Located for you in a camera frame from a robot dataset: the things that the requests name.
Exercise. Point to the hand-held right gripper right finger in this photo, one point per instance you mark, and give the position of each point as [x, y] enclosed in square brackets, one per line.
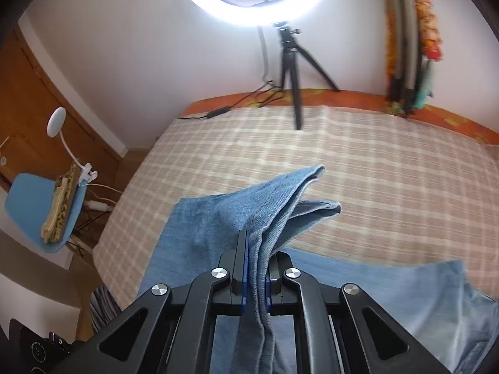
[273, 280]

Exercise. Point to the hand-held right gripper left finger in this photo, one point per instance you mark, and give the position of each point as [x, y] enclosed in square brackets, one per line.
[243, 280]

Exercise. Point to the light blue denim pants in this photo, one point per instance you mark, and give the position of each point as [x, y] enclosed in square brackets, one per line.
[218, 218]

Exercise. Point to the beige plaid blanket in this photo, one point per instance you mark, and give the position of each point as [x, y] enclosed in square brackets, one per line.
[370, 183]

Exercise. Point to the grey striped cloth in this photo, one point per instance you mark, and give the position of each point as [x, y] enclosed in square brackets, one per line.
[103, 307]

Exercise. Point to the small black tripod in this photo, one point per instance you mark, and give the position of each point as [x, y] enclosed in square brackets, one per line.
[296, 85]

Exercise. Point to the orange patterned bed sheet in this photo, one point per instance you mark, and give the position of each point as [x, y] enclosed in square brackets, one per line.
[351, 99]

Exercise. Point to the folded leopard print cloth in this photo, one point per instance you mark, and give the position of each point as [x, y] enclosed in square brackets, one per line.
[58, 210]

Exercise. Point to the black device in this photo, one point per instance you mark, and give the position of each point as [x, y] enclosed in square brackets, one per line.
[35, 350]

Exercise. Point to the blue chair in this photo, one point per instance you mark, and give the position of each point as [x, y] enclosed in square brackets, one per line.
[27, 202]

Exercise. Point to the white clip lamp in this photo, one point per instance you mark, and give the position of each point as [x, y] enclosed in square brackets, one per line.
[56, 122]

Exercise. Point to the wooden wardrobe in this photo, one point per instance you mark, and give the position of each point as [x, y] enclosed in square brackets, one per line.
[39, 85]

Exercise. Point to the folded silver tripod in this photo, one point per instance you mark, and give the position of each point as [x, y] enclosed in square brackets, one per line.
[405, 27]

